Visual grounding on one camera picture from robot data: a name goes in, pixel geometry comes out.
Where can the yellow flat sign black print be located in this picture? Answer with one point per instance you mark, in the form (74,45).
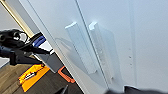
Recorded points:
(33,76)

